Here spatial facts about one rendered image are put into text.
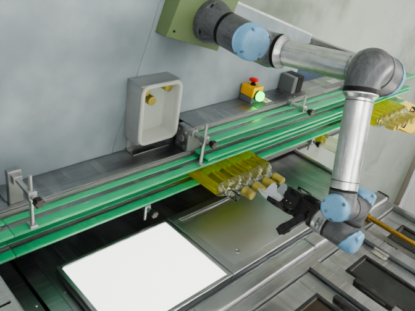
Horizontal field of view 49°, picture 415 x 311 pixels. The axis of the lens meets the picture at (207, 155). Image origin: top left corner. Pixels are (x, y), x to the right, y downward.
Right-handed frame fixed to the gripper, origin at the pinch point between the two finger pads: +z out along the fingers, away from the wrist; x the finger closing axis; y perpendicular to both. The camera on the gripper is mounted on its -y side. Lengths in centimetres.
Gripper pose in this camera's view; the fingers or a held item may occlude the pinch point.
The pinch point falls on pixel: (264, 192)
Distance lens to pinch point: 156.9
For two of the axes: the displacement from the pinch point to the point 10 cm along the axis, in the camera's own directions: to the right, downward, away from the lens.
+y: 3.9, -8.9, -2.4
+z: -6.8, -4.5, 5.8
